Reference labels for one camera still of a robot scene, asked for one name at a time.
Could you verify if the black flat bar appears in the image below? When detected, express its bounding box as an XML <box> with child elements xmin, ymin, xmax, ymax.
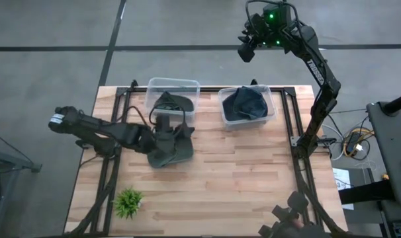
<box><xmin>338</xmin><ymin>180</ymin><xmax>397</xmax><ymax>205</ymax></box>

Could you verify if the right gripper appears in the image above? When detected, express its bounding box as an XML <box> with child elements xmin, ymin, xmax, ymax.
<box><xmin>238</xmin><ymin>3</ymin><xmax>293</xmax><ymax>63</ymax></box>

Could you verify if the yellow cable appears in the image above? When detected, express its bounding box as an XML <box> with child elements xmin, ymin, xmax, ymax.
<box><xmin>341</xmin><ymin>129</ymin><xmax>376</xmax><ymax>159</ymax></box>

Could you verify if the white cable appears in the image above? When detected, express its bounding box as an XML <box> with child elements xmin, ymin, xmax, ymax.
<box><xmin>322</xmin><ymin>124</ymin><xmax>347</xmax><ymax>162</ymax></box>

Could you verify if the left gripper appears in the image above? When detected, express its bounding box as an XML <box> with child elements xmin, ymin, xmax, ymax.
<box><xmin>152</xmin><ymin>122</ymin><xmax>195</xmax><ymax>159</ymax></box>

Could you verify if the black side table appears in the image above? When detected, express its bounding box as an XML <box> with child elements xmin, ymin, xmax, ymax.
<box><xmin>365</xmin><ymin>100</ymin><xmax>401</xmax><ymax>208</ymax></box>

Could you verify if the plain blue cap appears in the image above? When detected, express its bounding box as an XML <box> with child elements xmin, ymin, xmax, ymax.
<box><xmin>222</xmin><ymin>85</ymin><xmax>270</xmax><ymax>122</ymax></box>

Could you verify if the black power brick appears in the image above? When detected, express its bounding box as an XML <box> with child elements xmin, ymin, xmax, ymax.
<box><xmin>345</xmin><ymin>132</ymin><xmax>363</xmax><ymax>156</ymax></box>

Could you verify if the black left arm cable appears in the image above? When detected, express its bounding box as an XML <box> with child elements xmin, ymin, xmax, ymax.
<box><xmin>116</xmin><ymin>100</ymin><xmax>187</xmax><ymax>134</ymax></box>

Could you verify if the grey metal stand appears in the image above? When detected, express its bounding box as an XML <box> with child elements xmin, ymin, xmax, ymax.
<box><xmin>0</xmin><ymin>131</ymin><xmax>42</xmax><ymax>238</ymax></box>

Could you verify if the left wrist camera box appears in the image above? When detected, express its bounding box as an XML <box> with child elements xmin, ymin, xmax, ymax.
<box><xmin>156</xmin><ymin>113</ymin><xmax>172</xmax><ymax>134</ymax></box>

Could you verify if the black pole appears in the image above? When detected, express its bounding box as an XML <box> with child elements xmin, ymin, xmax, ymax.
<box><xmin>381</xmin><ymin>89</ymin><xmax>401</xmax><ymax>116</ymax></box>

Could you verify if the olive green cap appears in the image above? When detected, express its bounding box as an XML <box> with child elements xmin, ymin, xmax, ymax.
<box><xmin>153</xmin><ymin>91</ymin><xmax>195</xmax><ymax>115</ymax></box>
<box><xmin>146</xmin><ymin>132</ymin><xmax>195</xmax><ymax>169</ymax></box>

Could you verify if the black aluminium table frame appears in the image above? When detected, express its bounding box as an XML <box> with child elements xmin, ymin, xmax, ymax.
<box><xmin>64</xmin><ymin>78</ymin><xmax>350</xmax><ymax>238</ymax></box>

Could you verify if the small green artificial plant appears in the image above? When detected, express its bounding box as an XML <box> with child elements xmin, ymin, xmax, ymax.
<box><xmin>112</xmin><ymin>186</ymin><xmax>145</xmax><ymax>221</ymax></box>

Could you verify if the clear plastic bin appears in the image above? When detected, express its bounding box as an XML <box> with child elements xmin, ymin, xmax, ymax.
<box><xmin>218</xmin><ymin>84</ymin><xmax>277</xmax><ymax>130</ymax></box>
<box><xmin>144</xmin><ymin>77</ymin><xmax>201</xmax><ymax>124</ymax></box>

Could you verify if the white paper sheet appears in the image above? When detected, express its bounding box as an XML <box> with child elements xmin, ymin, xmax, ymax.
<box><xmin>332</xmin><ymin>167</ymin><xmax>355</xmax><ymax>212</ymax></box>

